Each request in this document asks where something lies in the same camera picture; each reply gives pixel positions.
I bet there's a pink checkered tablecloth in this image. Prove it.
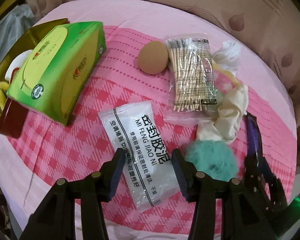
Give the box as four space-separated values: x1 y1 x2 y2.
0 0 298 240

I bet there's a yellow black plush toy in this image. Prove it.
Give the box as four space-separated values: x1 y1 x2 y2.
0 81 10 115

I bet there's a toothpick packet clear plastic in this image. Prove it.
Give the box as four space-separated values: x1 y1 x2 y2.
164 33 218 126

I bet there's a cream fabric scrunchie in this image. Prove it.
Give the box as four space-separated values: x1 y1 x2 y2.
196 83 249 144

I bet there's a teal fluffy scrunchie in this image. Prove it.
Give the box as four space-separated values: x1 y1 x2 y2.
185 140 239 181

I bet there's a grey leaf print cover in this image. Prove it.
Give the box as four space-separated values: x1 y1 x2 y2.
0 4 37 63

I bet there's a gold metal tin tray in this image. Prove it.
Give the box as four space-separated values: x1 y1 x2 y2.
0 18 69 139

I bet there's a white sock red trim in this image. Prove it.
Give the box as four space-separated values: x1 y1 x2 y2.
5 49 32 81

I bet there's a tan makeup sponge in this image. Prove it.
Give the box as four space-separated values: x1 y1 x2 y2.
137 41 168 75

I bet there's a green tissue pack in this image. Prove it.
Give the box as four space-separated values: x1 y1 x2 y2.
7 21 106 126

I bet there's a white sealing clay packet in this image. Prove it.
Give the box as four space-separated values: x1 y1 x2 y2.
98 101 178 212

